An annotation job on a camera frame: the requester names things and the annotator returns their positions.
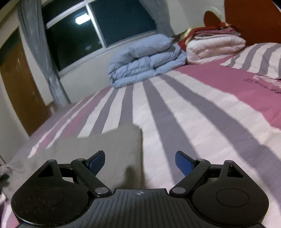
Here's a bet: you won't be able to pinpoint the grey pants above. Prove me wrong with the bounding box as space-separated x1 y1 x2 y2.
1 123 145 199

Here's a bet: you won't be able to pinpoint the striped pink bed sheet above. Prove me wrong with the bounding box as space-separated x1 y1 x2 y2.
1 61 280 227

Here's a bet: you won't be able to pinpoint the brown wooden door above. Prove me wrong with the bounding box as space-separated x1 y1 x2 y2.
0 40 53 137

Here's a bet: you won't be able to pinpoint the folded light blue duvet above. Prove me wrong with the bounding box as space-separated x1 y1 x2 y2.
108 34 186 88

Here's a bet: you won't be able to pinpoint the folded white pink blanket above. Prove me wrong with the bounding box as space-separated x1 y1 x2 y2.
186 35 246 64

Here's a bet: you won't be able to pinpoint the striped pillow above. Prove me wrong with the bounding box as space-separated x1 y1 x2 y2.
221 43 280 79

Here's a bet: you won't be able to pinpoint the red gold folded cloth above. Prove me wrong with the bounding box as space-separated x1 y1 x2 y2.
174 22 239 50

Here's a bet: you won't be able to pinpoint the dark window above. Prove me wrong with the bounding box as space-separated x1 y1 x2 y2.
41 0 156 71

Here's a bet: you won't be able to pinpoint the red wooden headboard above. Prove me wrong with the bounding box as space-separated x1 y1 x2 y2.
203 0 281 47

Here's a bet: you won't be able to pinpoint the grey curtain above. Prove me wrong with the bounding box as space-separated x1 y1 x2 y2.
139 0 174 37
17 0 70 107

